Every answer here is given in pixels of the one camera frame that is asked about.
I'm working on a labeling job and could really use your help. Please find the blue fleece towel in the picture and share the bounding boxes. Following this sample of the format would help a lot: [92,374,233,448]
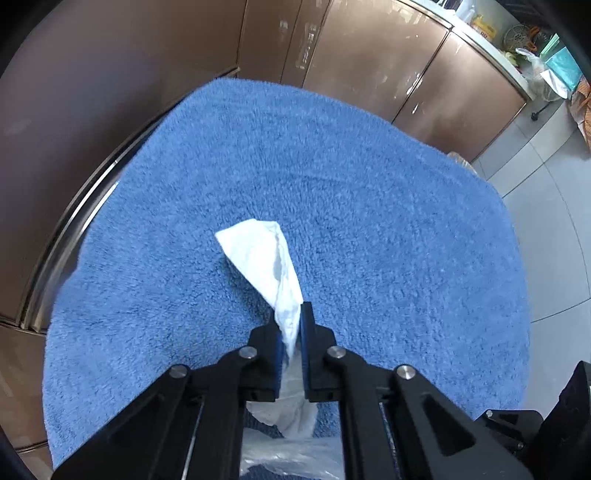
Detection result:
[42,78,531,469]

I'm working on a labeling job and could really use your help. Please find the teal plastic bag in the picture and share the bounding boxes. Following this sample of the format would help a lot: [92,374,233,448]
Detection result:
[540,41,583,100]

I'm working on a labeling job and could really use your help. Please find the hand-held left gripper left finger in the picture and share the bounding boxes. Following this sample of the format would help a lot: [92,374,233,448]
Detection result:
[51,323,284,480]

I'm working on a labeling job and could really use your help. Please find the clear plastic wrapper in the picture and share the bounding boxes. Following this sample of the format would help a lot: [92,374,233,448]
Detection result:
[240,436,345,480]

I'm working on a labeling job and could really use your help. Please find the brown kitchen cabinet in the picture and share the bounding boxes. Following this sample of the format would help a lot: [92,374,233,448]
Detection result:
[0,0,536,462]

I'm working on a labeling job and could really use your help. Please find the orange patterned towel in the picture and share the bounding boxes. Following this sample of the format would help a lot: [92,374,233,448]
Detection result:
[570,76,591,148]

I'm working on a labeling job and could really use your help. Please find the white tissue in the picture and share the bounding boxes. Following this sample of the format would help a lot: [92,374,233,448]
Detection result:
[215,219,319,439]

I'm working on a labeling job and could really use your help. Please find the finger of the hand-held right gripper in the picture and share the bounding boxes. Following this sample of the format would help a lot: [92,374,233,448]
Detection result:
[475,360,591,480]

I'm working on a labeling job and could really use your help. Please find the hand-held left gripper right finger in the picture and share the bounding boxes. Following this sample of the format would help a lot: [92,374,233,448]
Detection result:
[300,302,535,480]

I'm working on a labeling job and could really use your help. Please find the white plastic bag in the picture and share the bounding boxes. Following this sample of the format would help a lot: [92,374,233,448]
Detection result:
[515,46,561,102]

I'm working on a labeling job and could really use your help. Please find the yellow bottle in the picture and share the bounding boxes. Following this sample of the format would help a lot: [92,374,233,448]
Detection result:
[471,14,498,40]

